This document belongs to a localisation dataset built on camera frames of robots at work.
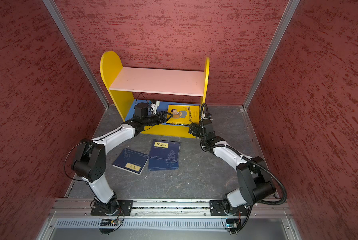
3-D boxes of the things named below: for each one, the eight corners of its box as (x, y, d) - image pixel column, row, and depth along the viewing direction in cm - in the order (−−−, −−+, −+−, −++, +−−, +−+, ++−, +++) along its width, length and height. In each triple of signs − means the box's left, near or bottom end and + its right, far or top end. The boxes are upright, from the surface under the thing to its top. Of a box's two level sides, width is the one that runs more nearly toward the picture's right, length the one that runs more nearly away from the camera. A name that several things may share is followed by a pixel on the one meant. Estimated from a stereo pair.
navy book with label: (149, 157, 94) (148, 155, 91) (153, 141, 101) (153, 139, 99) (178, 160, 92) (178, 158, 90) (180, 144, 100) (180, 142, 97)
